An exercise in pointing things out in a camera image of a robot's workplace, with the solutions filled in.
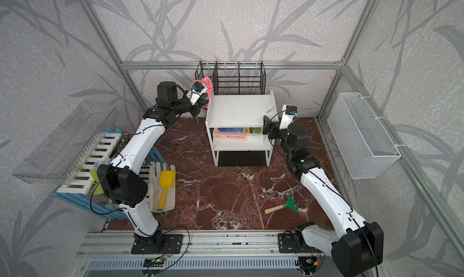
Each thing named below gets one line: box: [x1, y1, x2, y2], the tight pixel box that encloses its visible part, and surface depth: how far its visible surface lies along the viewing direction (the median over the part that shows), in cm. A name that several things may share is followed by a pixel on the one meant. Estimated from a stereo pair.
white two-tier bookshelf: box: [205, 90, 280, 167], surface depth 79 cm
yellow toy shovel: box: [157, 169, 176, 212], surface depth 93 cm
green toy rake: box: [264, 194, 300, 215], surface depth 85 cm
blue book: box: [217, 127, 244, 133], surface depth 87 cm
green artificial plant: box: [89, 169, 104, 195], surface depth 64 cm
